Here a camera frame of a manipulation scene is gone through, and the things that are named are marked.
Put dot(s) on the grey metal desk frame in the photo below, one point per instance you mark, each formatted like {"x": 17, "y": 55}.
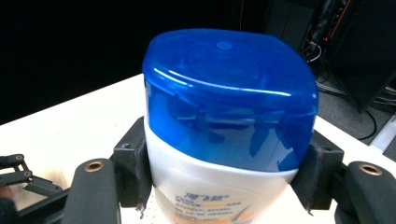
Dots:
{"x": 386, "y": 135}

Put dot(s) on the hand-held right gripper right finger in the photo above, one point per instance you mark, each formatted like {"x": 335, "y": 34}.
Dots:
{"x": 320, "y": 174}

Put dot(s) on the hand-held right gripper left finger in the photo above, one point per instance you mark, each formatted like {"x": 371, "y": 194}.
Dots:
{"x": 132, "y": 161}

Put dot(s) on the white shampoo bottle blue cap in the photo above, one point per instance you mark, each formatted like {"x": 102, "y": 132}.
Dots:
{"x": 230, "y": 93}

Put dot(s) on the black equipment case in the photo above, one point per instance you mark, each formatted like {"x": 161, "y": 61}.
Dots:
{"x": 364, "y": 56}

